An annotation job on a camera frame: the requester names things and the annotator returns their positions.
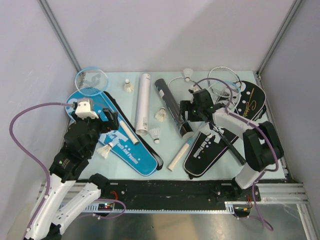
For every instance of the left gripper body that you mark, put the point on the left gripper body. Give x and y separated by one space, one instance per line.
99 125

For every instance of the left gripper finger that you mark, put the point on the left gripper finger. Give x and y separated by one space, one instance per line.
114 122
106 115

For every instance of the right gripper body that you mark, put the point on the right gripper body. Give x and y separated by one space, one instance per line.
195 115

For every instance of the black shuttlecock tube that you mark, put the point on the black shuttlecock tube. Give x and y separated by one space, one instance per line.
172 106

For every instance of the shuttlecock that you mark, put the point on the shuttlecock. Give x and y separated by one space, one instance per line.
161 115
104 150
128 87
187 73
155 134

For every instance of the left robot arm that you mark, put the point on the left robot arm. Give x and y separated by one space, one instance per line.
50 220

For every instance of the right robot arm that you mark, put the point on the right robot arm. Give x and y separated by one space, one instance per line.
262 146

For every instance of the white racket centre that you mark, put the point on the white racket centre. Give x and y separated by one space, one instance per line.
179 88

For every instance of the white racket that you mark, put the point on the white racket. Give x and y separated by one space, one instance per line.
179 88
221 94

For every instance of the blue racket cover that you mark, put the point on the blue racket cover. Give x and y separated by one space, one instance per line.
141 157

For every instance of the white shuttlecock tube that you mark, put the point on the white shuttlecock tube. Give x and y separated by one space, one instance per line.
142 108

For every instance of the light blue racket left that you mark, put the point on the light blue racket left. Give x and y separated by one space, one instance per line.
92 81

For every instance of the light blue racket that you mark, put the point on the light blue racket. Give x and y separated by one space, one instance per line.
92 81
205 129

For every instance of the white racket right rear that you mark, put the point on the white racket right rear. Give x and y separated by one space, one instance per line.
221 94

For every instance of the black racket cover front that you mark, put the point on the black racket cover front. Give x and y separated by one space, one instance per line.
205 152

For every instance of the black racket cover gold script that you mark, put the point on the black racket cover gold script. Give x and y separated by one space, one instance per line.
252 102

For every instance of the light blue racket right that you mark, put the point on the light blue racket right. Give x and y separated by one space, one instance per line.
205 129

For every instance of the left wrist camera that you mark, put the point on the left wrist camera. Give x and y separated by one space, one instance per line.
84 109

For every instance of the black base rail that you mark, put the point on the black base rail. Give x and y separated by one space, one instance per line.
169 196

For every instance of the left aluminium frame post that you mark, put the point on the left aluminium frame post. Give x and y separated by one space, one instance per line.
51 18

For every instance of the aluminium frame post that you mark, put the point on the aluminium frame post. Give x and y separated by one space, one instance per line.
289 17
51 18

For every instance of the right aluminium frame post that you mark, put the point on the right aluminium frame post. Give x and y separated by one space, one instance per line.
289 17

